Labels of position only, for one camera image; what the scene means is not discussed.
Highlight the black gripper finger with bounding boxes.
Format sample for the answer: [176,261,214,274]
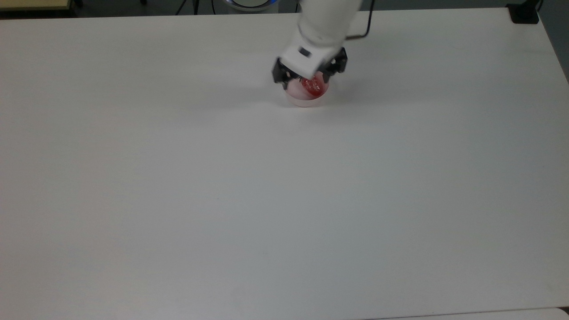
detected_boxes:
[321,47,349,84]
[272,58,296,90]

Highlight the yellow wooden table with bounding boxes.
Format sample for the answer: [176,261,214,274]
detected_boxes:
[0,0,74,12]

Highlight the black table clamp block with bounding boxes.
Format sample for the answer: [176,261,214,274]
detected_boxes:
[506,3,540,25]

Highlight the white robot base blue ring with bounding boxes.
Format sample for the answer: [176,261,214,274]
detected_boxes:
[221,0,281,13]

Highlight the pink plastic bowl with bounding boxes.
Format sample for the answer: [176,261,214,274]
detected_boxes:
[284,77,330,108]

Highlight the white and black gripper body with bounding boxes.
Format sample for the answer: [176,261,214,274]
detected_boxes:
[277,36,346,81]

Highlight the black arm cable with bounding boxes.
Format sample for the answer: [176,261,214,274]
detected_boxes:
[345,0,375,41]

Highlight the black tripod legs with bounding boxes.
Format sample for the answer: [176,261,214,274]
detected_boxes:
[175,0,200,16]

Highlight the red strawberry with green stem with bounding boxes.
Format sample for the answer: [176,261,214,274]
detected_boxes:
[301,76,323,96]

